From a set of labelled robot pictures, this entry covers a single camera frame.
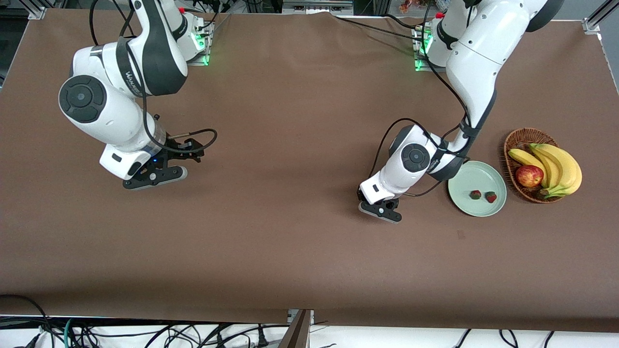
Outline yellow banana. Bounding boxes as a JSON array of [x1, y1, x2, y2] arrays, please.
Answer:
[[529, 143, 583, 199], [531, 150, 562, 190], [508, 148, 549, 189]]

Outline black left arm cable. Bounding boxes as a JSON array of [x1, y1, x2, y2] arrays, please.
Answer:
[[368, 0, 484, 198]]

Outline colourful toy pile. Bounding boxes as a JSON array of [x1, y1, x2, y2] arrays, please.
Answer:
[[399, 0, 431, 14]]

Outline brown table cover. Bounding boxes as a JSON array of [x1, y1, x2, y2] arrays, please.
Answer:
[[0, 9, 619, 333]]

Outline grey metal box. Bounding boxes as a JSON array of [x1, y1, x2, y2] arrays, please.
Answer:
[[283, 0, 354, 15]]

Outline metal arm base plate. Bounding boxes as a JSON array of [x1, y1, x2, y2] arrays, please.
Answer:
[[413, 27, 450, 73], [186, 48, 210, 67]]

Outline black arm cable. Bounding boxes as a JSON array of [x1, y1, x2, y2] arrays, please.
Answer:
[[88, 0, 218, 160], [368, 0, 484, 198]]

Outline brown wicker basket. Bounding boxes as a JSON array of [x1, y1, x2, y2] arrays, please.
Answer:
[[503, 127, 566, 204]]

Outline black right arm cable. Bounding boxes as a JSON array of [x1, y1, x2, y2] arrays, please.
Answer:
[[88, 0, 218, 160]]

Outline red apple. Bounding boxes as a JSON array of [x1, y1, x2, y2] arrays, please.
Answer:
[[515, 165, 545, 188]]

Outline black cable with plug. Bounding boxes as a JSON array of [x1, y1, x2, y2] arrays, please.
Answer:
[[213, 323, 271, 348]]

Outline teal cable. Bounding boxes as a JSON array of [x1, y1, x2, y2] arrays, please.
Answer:
[[63, 318, 80, 348]]

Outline black looped cable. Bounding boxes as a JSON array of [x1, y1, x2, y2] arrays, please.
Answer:
[[0, 294, 55, 348]]

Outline pale green round plate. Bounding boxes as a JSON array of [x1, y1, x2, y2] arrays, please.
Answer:
[[447, 160, 507, 217]]

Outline black cable on cover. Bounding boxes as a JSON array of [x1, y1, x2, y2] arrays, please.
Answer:
[[331, 14, 426, 42]]

